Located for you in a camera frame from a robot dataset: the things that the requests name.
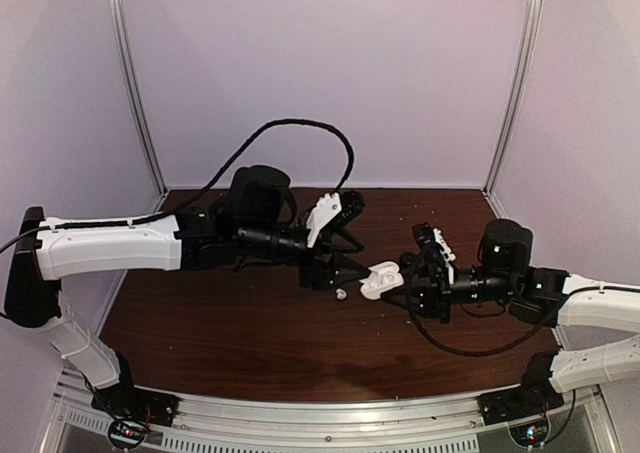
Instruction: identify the left aluminium frame post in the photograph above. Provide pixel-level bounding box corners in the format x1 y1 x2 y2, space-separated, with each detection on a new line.
108 0 168 197

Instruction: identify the aluminium frame post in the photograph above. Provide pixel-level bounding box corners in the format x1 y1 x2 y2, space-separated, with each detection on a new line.
108 0 168 197
483 0 544 198

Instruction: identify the left black camera cable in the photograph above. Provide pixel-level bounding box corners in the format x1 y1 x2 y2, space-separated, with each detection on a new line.
44 117 356 229

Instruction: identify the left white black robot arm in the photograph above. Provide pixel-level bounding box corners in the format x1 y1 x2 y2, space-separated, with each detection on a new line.
4 165 371 417

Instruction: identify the black camera cable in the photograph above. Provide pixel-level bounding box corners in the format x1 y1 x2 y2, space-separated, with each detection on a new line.
404 252 561 358
44 117 356 229

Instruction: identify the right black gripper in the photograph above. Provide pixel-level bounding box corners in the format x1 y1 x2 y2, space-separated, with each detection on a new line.
381 259 517 325

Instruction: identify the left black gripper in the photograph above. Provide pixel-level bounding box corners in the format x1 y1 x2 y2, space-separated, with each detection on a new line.
237 219 372 291

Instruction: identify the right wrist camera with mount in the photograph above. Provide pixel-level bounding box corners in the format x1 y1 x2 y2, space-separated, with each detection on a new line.
412 223 456 284

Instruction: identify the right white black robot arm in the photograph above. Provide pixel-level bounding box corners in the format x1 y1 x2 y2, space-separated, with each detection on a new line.
373 219 639 415

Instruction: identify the black earbud charging case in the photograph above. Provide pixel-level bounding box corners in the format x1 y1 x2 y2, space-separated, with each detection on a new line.
399 252 416 269

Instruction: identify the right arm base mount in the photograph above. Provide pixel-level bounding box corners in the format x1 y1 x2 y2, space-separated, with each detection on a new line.
477 385 565 450

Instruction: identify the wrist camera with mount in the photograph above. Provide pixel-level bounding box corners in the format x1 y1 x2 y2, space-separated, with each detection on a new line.
305 190 365 249
412 223 456 284

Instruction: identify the white earbud charging case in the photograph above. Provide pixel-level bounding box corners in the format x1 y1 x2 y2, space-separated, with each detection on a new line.
360 261 404 301

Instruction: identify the right aluminium frame post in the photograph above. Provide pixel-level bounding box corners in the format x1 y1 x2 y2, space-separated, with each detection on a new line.
483 0 544 198

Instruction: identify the right black camera cable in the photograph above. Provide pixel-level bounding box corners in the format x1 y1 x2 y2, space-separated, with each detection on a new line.
404 252 561 358

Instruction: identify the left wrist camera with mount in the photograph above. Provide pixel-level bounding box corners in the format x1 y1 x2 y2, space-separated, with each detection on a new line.
305 190 365 249

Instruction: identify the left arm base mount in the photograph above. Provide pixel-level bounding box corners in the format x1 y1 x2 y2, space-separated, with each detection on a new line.
91 387 179 451

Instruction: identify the front aluminium rail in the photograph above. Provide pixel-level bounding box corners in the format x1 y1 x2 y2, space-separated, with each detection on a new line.
49 362 616 453

